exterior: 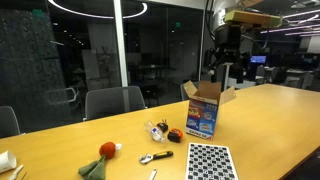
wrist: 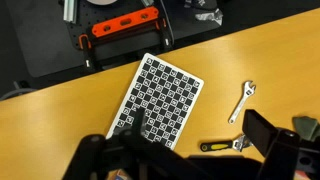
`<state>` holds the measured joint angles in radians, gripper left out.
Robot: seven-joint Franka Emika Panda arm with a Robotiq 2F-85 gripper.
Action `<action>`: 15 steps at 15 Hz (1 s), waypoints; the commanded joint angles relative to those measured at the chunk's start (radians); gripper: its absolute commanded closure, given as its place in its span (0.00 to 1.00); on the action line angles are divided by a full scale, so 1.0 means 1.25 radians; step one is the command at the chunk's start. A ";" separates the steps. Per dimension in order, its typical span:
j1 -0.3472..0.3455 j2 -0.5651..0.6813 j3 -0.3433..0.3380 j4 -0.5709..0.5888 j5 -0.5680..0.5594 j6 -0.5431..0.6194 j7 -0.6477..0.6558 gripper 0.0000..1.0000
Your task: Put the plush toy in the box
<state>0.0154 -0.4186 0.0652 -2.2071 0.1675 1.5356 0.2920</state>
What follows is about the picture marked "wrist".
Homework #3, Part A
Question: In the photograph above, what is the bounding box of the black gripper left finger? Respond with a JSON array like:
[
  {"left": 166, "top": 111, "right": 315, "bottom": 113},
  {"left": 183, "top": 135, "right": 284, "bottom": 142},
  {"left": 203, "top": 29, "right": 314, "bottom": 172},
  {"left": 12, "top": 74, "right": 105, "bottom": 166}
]
[{"left": 113, "top": 108, "right": 146, "bottom": 143}]

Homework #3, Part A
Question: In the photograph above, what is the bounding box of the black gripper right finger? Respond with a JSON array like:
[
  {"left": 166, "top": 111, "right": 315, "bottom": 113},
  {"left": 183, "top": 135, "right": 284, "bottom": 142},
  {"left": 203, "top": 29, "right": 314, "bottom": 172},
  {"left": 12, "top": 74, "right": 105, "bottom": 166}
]
[{"left": 242, "top": 109, "right": 278, "bottom": 156}]

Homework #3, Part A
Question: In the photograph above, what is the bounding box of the red radish plush toy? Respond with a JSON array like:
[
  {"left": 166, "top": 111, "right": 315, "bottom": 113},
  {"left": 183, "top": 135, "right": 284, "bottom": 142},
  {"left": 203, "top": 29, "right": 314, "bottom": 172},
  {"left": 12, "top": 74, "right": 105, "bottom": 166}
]
[{"left": 293, "top": 116, "right": 320, "bottom": 141}]

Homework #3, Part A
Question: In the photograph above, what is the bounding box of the small silver wrench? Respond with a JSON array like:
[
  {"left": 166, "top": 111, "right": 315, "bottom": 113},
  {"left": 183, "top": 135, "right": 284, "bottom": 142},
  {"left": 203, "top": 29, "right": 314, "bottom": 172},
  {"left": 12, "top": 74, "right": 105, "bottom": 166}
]
[{"left": 228, "top": 80, "right": 256, "bottom": 124}]

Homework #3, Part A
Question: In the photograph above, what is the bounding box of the checkerboard calibration board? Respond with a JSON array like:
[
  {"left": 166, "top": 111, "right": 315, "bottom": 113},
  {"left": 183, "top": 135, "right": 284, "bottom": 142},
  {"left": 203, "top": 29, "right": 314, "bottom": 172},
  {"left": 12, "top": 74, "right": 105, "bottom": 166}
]
[{"left": 106, "top": 53, "right": 204, "bottom": 150}]

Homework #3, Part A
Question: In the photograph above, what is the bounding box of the orange black tool cart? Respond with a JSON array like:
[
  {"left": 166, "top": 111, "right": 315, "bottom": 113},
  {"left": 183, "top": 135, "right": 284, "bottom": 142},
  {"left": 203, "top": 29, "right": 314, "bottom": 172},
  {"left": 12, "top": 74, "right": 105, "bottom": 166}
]
[{"left": 77, "top": 0, "right": 174, "bottom": 72}]

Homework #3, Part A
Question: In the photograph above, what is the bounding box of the crumpled silver wrapper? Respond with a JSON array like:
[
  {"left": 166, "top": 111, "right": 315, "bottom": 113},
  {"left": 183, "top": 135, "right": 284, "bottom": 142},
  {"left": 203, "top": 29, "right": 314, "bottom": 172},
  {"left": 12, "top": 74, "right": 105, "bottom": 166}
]
[{"left": 195, "top": 9, "right": 223, "bottom": 26}]

